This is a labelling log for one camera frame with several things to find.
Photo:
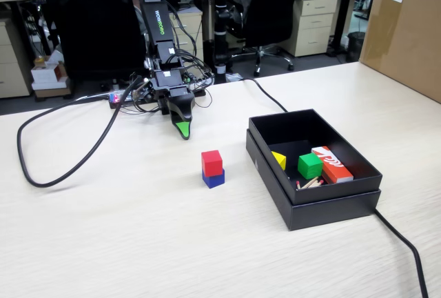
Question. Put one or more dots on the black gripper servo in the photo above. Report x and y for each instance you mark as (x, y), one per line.
(168, 80)

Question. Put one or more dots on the red cube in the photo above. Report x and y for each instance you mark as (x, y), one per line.
(212, 163)

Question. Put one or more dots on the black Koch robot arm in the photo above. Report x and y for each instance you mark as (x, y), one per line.
(156, 18)

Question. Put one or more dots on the blue cube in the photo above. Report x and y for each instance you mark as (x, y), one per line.
(213, 180)

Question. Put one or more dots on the green cube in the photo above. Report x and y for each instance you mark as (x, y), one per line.
(310, 166)

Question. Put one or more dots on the controller board with red LED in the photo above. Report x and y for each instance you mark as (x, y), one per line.
(116, 99)

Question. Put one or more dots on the yellow wedge block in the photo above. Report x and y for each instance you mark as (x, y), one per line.
(279, 160)

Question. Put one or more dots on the black cardboard box tray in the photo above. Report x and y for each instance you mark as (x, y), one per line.
(299, 129)

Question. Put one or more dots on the black pole with white bands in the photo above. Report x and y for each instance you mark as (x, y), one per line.
(220, 1)

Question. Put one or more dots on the large black mesh office chair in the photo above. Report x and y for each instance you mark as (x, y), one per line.
(96, 18)

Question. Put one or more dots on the flat white box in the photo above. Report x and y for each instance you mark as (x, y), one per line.
(48, 85)

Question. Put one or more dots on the white cardboard box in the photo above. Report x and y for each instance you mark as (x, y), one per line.
(44, 74)

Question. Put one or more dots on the orange and white matchbox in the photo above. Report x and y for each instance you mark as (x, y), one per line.
(332, 165)

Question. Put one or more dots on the cream three-drawer cabinet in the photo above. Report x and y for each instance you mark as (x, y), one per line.
(310, 22)

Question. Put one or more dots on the black open box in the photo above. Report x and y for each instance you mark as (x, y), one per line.
(327, 213)

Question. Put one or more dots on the black waste bin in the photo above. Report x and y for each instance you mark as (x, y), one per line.
(355, 48)

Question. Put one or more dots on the office desk with black legs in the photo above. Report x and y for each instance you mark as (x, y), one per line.
(344, 18)

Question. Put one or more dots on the large brown cardboard box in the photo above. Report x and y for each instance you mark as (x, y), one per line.
(403, 42)

